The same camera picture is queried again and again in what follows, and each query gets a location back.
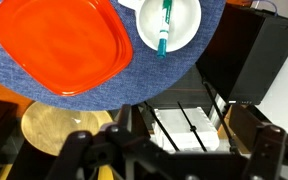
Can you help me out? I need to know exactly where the white cup with green print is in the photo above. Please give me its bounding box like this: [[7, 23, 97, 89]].
[[117, 0, 202, 53]]

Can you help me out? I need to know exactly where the red square plate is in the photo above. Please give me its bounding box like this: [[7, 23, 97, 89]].
[[0, 0, 134, 97]]

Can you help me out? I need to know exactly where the thin black cable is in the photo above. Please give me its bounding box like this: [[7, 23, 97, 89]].
[[143, 101, 182, 153], [177, 101, 208, 153], [201, 79, 239, 152]]

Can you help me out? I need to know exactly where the black computer tower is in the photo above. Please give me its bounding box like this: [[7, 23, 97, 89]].
[[195, 3, 288, 106]]

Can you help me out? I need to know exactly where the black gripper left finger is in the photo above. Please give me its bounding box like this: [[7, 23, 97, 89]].
[[45, 104, 162, 180]]

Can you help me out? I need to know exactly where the blue tablecloth round table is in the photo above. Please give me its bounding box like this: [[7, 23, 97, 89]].
[[0, 0, 227, 112]]

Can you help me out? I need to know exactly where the teal and white marker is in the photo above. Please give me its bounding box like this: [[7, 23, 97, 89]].
[[156, 0, 174, 60]]

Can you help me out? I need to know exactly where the round wooden stool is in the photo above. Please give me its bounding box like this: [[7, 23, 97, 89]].
[[20, 101, 115, 158]]

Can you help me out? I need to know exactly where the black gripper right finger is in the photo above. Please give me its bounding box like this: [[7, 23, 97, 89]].
[[228, 104, 288, 180]]

